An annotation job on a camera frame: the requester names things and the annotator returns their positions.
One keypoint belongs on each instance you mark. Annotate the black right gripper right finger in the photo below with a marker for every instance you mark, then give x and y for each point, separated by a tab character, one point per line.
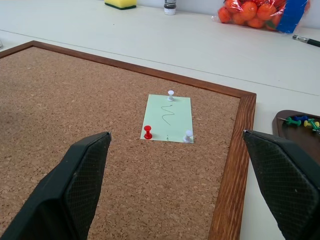
285	185

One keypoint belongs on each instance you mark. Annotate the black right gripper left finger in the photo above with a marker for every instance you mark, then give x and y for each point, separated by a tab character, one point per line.
75	190

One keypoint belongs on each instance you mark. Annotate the green push pin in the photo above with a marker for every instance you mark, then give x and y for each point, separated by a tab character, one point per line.
292	121
314	125

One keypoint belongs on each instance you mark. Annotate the yellow push pin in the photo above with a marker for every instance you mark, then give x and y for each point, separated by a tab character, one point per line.
312	123

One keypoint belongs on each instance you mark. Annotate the blue push pin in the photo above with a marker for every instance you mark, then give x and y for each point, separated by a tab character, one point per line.
300	118

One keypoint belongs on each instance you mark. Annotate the wood-framed cork board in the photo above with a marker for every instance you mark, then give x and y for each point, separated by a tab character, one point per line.
75	112

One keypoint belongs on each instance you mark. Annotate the red push pin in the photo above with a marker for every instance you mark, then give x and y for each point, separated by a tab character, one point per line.
148	132

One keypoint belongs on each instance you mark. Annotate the white push pin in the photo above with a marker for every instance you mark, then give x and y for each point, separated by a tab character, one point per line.
187	136
171	96

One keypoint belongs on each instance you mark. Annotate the light green paper note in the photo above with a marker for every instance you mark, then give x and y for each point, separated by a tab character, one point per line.
168	120

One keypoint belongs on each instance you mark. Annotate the dark brown wooden tray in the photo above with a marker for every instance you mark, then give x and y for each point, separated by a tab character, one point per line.
287	135

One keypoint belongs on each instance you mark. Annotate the black and silver pen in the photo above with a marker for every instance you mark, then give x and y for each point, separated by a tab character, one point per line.
307	41

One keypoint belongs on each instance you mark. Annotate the bag of oranges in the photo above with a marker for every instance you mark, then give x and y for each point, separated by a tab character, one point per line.
252	13

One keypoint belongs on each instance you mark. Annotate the yellow and green sponge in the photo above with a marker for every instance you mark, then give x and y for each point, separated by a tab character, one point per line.
120	3

